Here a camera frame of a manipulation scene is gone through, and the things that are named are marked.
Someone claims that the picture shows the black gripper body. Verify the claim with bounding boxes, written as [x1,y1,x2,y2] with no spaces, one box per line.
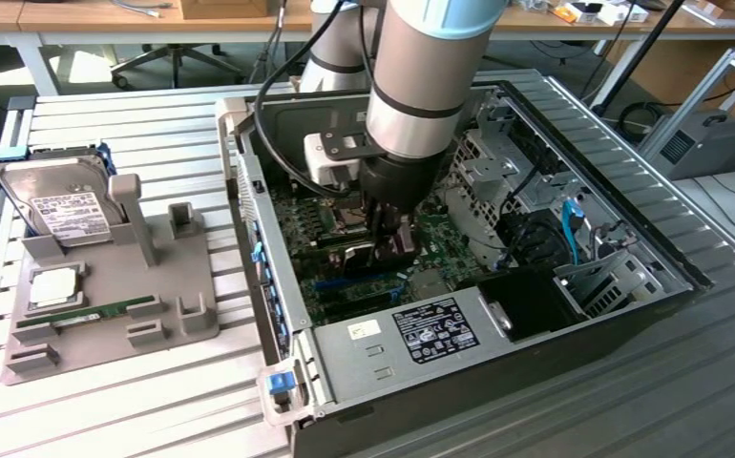
[357,152,445,214]

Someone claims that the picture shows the Nvidia Quadro graphics card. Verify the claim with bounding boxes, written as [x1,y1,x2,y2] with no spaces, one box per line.
[325,227,420,281]

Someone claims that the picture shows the green Dell motherboard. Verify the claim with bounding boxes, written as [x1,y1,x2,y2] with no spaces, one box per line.
[269,180,493,328]

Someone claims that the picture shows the CPU socket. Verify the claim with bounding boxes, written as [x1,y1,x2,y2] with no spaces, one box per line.
[320,196,372,236]

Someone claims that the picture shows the silver perforated drive cage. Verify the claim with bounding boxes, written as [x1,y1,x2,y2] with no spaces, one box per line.
[446,127,537,257]

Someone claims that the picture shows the silver chipset heatsink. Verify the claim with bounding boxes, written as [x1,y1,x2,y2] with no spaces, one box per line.
[409,272,452,298]

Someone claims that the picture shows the blue expansion slot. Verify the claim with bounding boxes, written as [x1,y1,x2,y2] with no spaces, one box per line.
[313,278,406,295]

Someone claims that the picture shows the long black expansion slot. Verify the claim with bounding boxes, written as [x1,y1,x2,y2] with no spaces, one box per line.
[322,291,397,311]
[325,301,397,322]

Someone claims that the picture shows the grey power supply unit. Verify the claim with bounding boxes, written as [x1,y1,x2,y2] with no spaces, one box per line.
[305,287,516,406]

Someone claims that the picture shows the blue case latch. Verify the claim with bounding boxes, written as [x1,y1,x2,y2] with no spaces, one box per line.
[265,371,296,397]

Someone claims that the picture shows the black open PC case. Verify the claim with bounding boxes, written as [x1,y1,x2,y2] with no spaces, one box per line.
[216,78,717,458]

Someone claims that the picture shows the black office chair base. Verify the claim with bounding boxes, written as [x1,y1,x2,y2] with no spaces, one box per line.
[109,41,246,90]

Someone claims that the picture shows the yellow and white box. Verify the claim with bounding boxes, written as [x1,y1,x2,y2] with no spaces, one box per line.
[553,1,604,24]

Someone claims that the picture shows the brown cardboard box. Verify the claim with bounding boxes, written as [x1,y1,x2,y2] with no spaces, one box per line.
[178,0,314,20]

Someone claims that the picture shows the green RAM stick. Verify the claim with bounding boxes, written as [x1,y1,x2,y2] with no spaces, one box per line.
[14,295,156,331]

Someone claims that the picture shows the black tripod pole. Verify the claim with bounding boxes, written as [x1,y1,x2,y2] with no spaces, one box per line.
[587,0,688,118]

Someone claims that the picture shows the small white box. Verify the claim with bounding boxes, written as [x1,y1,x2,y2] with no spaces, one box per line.
[599,4,652,25]

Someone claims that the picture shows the grey computer tower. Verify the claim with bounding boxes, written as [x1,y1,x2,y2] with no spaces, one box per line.
[656,108,735,181]

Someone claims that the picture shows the grey plastic parts rack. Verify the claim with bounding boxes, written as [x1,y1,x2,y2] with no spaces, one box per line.
[0,173,222,387]

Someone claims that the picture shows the silver CPU chip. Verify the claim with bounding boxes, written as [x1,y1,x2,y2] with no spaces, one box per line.
[26,270,82,309]

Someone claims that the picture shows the silver hard disk drive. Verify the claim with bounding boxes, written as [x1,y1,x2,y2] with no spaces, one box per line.
[0,155,126,249]

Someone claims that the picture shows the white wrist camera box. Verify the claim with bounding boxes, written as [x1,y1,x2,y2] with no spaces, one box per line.
[301,131,381,188]

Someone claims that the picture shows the black wire bundle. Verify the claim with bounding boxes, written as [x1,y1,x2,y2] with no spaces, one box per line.
[496,209,576,271]

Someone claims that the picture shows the blue SATA wire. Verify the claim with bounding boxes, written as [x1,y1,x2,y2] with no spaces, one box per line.
[559,192,592,266]

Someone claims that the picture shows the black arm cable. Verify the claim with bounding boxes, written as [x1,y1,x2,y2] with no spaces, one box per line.
[254,0,369,198]

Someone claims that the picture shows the silver disk bay bracket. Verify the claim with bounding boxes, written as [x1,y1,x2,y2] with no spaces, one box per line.
[551,250,667,320]

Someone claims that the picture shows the black coiled cable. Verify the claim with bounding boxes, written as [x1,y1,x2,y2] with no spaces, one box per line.
[613,100,668,140]

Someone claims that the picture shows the wooden desk white frame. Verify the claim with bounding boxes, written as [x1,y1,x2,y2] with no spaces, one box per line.
[0,0,316,96]
[487,0,735,58]

